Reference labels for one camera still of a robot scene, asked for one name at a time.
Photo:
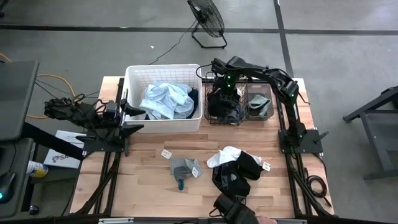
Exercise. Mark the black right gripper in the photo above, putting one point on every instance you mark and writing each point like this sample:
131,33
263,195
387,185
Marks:
229,90

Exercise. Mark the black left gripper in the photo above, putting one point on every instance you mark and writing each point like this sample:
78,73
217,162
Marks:
119,124

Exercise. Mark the black briefs with patterned waistband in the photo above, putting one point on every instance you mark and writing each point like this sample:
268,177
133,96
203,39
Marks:
217,107

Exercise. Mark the sage green cloth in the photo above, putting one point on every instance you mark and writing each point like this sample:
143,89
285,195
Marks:
258,102

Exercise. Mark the navy blue patterned cloth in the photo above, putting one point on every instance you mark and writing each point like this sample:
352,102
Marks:
194,99

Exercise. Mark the pale patterned cloth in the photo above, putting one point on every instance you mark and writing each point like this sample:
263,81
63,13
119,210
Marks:
168,99

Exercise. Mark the white sock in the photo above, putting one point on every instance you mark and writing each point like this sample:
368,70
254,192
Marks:
224,155

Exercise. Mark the grey sock with blue toe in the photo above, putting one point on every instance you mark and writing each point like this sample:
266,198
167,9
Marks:
182,166

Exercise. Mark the black sock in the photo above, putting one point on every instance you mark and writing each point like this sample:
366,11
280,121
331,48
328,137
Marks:
250,166

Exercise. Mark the white paper tag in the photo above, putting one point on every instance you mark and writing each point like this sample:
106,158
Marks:
166,154
195,172
266,166

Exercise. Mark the black underwear with grey print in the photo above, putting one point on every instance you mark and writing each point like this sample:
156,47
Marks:
231,183

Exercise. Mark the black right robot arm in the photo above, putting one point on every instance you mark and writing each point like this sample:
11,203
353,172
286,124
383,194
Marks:
264,73

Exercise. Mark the person's forearm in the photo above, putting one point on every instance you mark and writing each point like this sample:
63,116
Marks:
267,221

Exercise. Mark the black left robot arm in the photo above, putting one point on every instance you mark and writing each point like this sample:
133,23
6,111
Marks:
77,113

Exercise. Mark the small grey plastic bin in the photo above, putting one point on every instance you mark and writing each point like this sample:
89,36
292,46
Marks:
253,88

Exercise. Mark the white plastic laundry basket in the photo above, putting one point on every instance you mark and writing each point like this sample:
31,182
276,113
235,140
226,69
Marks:
161,126

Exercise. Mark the black floor fan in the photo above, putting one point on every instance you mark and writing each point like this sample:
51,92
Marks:
208,18

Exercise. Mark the white printed cardboard box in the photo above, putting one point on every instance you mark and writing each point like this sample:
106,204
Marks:
62,161

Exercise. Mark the black desk support bar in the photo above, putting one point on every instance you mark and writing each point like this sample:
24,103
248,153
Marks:
46,140

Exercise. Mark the white yellow canister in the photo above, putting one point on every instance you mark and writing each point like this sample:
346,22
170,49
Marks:
37,169

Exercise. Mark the dark grey monitor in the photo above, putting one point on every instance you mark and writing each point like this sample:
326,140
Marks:
15,99

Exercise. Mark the black side desk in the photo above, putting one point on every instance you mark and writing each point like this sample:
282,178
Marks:
18,186

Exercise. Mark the small black round knob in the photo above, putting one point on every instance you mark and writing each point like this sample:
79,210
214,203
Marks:
33,210

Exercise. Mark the black computer mouse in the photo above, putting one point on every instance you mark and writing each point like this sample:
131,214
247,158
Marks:
6,186

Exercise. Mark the dark grey metal stand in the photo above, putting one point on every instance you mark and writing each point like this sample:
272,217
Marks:
379,130

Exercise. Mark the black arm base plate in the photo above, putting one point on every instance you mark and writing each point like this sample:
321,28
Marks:
93,145
311,143

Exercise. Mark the black aluminium rig frame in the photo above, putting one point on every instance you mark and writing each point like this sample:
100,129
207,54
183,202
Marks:
111,174

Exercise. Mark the silver metal bracket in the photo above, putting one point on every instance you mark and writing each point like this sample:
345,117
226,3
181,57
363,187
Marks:
115,221
292,221

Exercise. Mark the black table-level camera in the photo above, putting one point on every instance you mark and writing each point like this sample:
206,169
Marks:
203,221

